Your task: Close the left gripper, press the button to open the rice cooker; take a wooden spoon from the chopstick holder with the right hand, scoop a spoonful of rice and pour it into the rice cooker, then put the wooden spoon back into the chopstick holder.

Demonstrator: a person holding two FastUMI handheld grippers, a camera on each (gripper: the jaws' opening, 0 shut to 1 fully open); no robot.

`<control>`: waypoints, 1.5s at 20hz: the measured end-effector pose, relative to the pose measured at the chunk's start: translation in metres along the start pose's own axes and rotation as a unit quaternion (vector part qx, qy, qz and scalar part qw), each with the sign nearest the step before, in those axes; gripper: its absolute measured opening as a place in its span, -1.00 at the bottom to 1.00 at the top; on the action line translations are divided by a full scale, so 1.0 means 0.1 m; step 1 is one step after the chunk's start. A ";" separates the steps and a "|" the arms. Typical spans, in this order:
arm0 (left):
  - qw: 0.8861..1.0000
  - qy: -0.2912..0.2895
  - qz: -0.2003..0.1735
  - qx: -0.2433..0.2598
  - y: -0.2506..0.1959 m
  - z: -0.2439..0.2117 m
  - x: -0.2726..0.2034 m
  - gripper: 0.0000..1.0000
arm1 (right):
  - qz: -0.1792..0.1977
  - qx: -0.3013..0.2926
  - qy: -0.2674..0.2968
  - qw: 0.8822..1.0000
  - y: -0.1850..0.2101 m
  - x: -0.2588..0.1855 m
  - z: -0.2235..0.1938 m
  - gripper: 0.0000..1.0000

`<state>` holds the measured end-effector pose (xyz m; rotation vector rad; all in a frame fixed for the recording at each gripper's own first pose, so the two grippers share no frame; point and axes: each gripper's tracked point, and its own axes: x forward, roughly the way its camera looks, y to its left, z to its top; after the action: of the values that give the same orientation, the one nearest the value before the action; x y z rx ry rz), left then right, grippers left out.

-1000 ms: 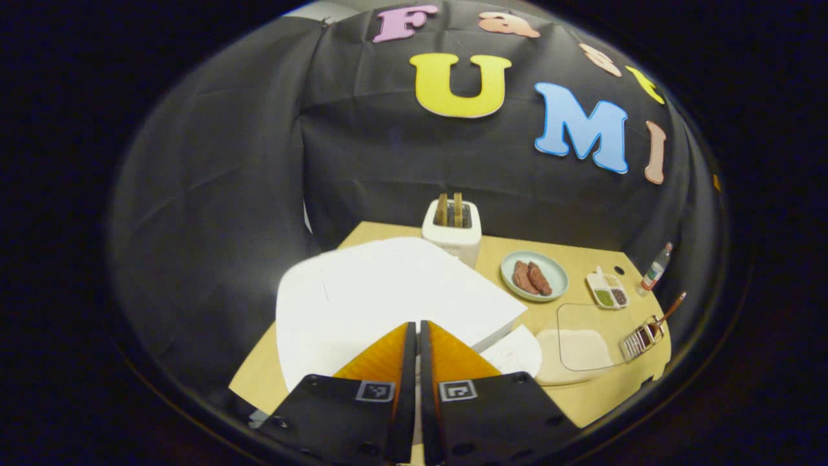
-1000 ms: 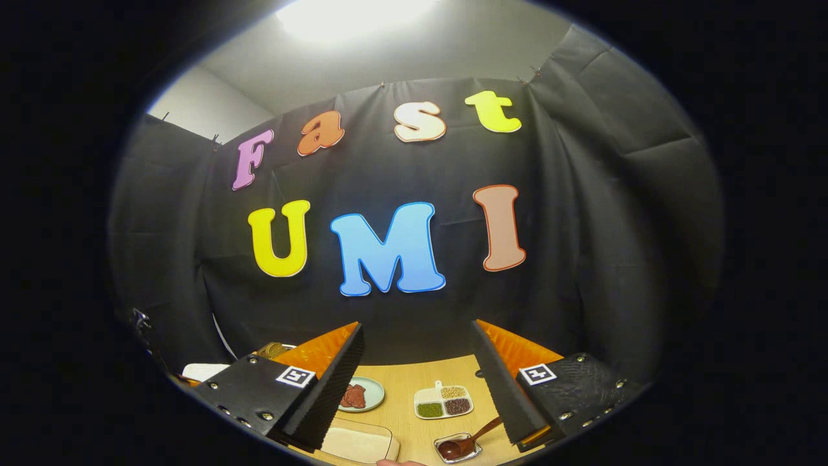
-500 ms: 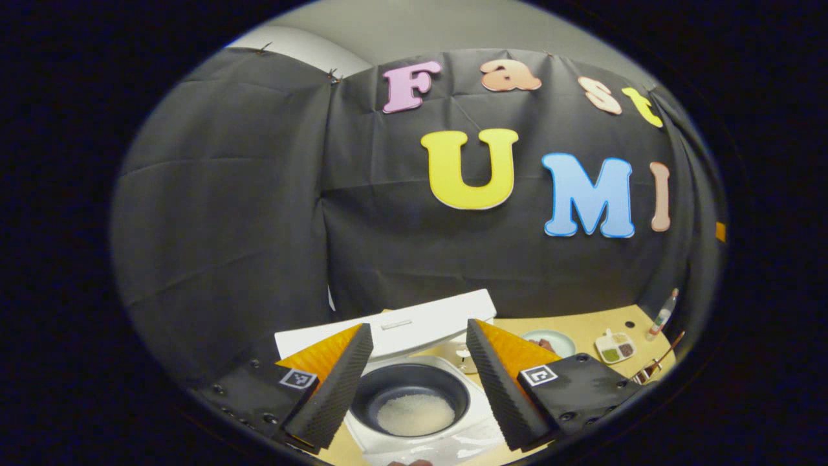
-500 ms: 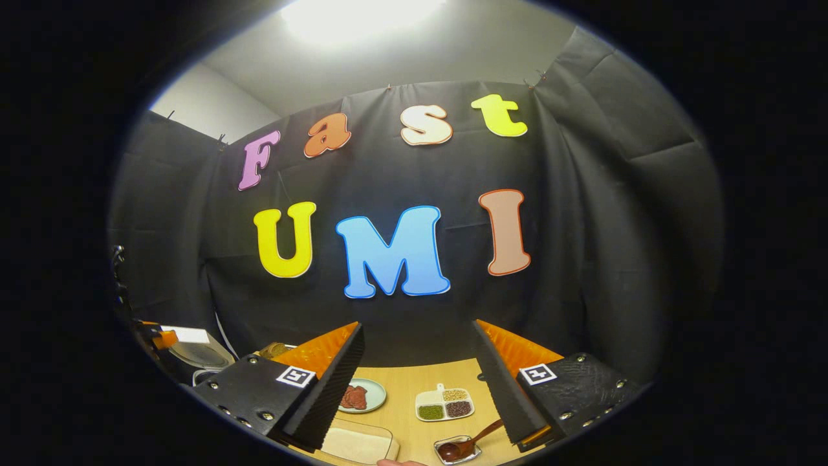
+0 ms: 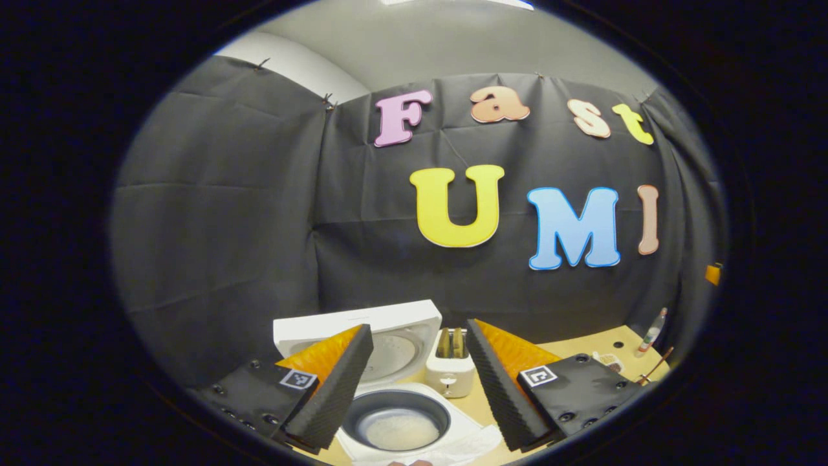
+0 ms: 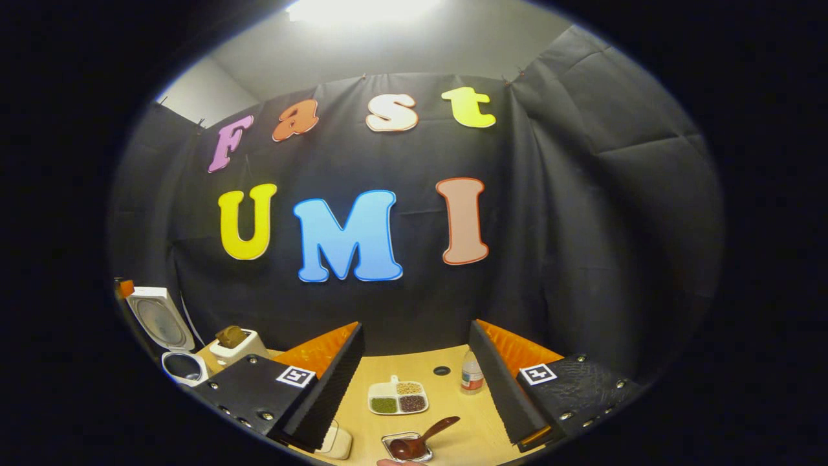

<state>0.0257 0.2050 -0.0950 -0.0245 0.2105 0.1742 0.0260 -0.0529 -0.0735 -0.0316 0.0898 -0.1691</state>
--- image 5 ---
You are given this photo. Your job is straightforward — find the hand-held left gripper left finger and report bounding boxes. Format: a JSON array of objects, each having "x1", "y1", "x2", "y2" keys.
[{"x1": 191, "y1": 324, "x2": 375, "y2": 454}]

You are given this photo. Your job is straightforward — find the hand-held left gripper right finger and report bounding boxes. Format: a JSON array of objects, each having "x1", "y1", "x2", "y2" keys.
[{"x1": 465, "y1": 318, "x2": 649, "y2": 454}]

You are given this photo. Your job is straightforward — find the white rice cooker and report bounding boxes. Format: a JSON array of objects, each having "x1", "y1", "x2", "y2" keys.
[{"x1": 273, "y1": 300, "x2": 502, "y2": 465}]

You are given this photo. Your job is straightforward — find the ceiling light panel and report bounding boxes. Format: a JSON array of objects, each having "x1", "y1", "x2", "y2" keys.
[{"x1": 382, "y1": 0, "x2": 535, "y2": 11}]

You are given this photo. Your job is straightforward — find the white toaster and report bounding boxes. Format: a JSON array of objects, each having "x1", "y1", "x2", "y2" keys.
[{"x1": 425, "y1": 327, "x2": 477, "y2": 399}]

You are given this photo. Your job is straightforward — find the clear plastic water bottle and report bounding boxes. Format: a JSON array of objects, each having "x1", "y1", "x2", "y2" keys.
[{"x1": 637, "y1": 307, "x2": 668, "y2": 354}]

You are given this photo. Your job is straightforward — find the black backdrop cloth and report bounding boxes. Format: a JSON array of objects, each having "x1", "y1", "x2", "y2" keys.
[{"x1": 110, "y1": 55, "x2": 728, "y2": 389}]

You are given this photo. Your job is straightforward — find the dark wooden spoon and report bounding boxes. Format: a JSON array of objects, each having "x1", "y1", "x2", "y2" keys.
[{"x1": 637, "y1": 347, "x2": 675, "y2": 386}]

